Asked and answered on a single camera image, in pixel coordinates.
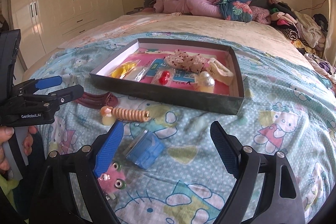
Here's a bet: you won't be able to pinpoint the dark red hair clip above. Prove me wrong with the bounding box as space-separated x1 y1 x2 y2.
75 92 118 109

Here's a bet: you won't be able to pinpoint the yellow hoop earrings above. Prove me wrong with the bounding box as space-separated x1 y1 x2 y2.
110 60 139 79

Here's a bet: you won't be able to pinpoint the spotted sheer fabric bow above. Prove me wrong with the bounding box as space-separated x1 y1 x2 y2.
164 50 208 73

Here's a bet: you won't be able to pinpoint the person's left hand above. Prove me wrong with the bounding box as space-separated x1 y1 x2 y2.
1 126 38 175

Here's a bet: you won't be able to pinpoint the pink fluffy monster hair clip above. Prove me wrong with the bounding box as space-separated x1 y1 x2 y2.
97 161 126 200

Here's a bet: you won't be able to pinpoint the Hello Kitty blue blanket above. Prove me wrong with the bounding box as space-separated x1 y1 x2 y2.
33 32 335 223

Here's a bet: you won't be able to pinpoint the large pearl hair clip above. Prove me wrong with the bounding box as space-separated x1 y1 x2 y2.
194 71 215 93

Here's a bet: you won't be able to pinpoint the cream claw hair clip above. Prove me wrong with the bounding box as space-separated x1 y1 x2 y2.
206 58 234 86

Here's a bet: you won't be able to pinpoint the shallow dark cardboard tray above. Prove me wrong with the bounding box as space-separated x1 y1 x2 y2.
90 39 244 115

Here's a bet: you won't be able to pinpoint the peach floral sheet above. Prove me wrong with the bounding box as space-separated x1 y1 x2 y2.
57 12 181 50

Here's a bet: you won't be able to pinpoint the red bead earrings on card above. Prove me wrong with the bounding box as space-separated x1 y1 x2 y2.
151 68 175 86

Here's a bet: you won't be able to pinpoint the beige bedspread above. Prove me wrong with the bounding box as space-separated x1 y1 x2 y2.
60 12 313 70

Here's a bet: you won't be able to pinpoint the cream window curtain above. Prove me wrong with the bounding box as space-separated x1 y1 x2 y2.
323 0 336 67

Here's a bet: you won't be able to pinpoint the pink quilted comforter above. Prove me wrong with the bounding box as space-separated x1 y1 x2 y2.
153 0 223 19

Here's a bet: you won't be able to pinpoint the pile of assorted clothes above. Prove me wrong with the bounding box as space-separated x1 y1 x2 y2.
249 0 336 83

